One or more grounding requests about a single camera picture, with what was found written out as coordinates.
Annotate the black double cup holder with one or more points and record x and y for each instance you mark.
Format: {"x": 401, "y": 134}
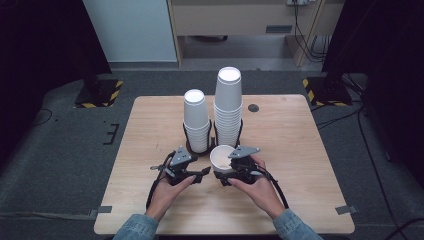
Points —
{"x": 212, "y": 133}

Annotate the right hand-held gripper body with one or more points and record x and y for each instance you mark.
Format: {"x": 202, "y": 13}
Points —
{"x": 245, "y": 168}

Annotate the black curtain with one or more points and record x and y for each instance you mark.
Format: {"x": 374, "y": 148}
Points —
{"x": 40, "y": 66}
{"x": 390, "y": 66}

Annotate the single white paper cup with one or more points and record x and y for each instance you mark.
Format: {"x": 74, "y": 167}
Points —
{"x": 220, "y": 159}

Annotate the short stack of paper cups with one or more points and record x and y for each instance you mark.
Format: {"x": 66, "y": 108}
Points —
{"x": 196, "y": 116}

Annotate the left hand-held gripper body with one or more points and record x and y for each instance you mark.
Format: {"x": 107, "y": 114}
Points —
{"x": 178, "y": 170}

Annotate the black round table grommet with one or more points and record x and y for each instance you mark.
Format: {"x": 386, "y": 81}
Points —
{"x": 253, "y": 108}

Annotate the white panel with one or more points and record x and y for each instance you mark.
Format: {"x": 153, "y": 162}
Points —
{"x": 130, "y": 30}

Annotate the grey tape strip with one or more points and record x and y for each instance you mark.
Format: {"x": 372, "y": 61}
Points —
{"x": 346, "y": 209}
{"x": 104, "y": 209}

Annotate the tall stack of paper cups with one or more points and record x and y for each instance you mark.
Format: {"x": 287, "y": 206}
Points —
{"x": 228, "y": 110}

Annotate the person's left hand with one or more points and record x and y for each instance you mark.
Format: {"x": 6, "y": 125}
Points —
{"x": 165, "y": 198}

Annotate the white power strip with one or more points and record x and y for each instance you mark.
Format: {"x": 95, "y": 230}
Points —
{"x": 300, "y": 2}

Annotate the person's right hand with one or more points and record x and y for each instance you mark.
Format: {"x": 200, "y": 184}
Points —
{"x": 261, "y": 193}

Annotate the beige wooden cabinet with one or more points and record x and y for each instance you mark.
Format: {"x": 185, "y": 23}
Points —
{"x": 233, "y": 18}

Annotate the black stand with striped base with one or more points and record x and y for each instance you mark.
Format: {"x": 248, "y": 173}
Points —
{"x": 98, "y": 93}
{"x": 328, "y": 91}

